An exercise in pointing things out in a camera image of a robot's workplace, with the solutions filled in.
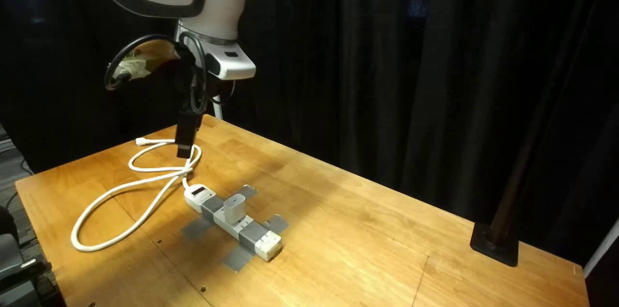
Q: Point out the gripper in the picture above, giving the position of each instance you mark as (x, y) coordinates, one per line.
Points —
(184, 89)

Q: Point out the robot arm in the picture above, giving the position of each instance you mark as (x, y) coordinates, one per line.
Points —
(217, 2)

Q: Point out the white charger head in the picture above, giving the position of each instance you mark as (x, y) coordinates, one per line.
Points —
(234, 208)

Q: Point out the white power strip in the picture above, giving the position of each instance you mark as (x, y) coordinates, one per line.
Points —
(199, 195)

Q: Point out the grey tape strip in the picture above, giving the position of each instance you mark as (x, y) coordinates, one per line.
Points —
(196, 227)
(238, 258)

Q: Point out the black curtain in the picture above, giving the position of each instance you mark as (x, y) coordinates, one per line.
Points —
(387, 55)

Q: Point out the black stand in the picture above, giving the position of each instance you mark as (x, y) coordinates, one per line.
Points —
(498, 241)

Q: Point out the white pole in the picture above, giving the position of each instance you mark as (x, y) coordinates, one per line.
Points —
(602, 246)

